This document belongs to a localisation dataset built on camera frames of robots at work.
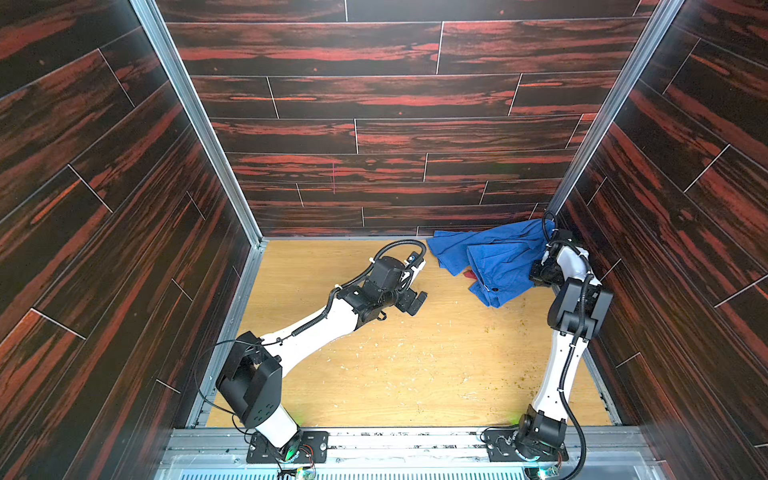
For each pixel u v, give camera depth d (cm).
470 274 103
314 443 74
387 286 62
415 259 68
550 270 89
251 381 43
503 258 102
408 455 73
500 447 73
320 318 52
